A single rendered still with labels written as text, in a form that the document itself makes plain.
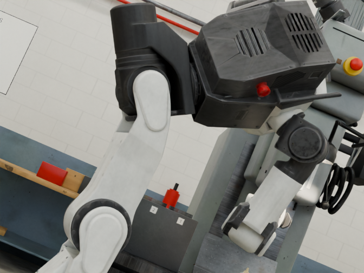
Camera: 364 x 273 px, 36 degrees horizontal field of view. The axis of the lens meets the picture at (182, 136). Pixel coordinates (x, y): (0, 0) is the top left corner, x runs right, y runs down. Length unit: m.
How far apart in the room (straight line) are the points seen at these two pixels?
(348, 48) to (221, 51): 0.65
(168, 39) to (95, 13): 5.15
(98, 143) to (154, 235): 4.33
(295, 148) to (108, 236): 0.49
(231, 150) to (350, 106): 0.61
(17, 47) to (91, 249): 5.33
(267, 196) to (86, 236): 0.46
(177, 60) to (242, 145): 1.05
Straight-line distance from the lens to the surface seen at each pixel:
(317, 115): 1.96
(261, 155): 2.09
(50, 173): 5.64
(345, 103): 1.96
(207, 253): 2.29
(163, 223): 1.92
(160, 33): 1.36
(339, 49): 1.89
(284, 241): 2.39
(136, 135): 1.32
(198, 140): 6.20
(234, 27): 1.39
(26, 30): 6.55
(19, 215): 6.28
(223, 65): 1.32
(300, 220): 2.40
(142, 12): 1.37
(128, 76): 1.35
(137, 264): 1.84
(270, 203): 1.43
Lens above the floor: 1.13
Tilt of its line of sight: 7 degrees up
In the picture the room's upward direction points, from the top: 23 degrees clockwise
